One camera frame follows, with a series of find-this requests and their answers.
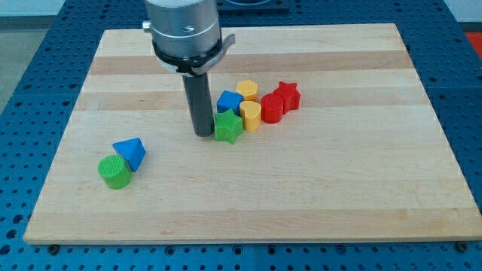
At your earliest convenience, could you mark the green star block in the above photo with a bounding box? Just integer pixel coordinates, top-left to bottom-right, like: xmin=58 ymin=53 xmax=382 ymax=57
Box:
xmin=215 ymin=109 xmax=243 ymax=144

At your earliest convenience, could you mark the red star block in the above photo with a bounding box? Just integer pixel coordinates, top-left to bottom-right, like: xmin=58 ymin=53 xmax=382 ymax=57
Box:
xmin=273 ymin=81 xmax=300 ymax=114

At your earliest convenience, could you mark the wooden board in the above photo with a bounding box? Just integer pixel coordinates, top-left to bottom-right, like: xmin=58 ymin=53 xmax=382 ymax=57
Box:
xmin=24 ymin=23 xmax=481 ymax=245

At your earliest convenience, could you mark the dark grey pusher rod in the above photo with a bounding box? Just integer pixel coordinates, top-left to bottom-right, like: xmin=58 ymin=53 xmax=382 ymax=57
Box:
xmin=182 ymin=74 xmax=214 ymax=137

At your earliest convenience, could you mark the yellow hexagon block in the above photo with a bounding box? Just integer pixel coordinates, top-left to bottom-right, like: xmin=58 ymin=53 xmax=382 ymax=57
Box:
xmin=236 ymin=80 xmax=258 ymax=102

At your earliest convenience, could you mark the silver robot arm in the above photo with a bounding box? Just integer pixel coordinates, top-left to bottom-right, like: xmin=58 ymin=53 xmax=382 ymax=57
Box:
xmin=143 ymin=0 xmax=236 ymax=137

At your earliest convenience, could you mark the blue cube block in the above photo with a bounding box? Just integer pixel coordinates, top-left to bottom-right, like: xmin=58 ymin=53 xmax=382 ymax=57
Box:
xmin=216 ymin=90 xmax=243 ymax=115

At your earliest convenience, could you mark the blue triangle block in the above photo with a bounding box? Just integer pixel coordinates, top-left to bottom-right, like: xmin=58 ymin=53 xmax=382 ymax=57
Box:
xmin=112 ymin=138 xmax=146 ymax=172

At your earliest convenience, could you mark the green cylinder block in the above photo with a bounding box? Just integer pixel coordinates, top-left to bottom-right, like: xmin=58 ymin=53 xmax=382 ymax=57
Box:
xmin=97 ymin=155 xmax=132 ymax=190

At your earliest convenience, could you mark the red cylinder block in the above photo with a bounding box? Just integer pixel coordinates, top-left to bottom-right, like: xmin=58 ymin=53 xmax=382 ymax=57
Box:
xmin=261 ymin=93 xmax=284 ymax=124

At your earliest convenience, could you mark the yellow heart block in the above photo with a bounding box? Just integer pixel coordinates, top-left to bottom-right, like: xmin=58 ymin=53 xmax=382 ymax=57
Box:
xmin=239 ymin=101 xmax=261 ymax=132

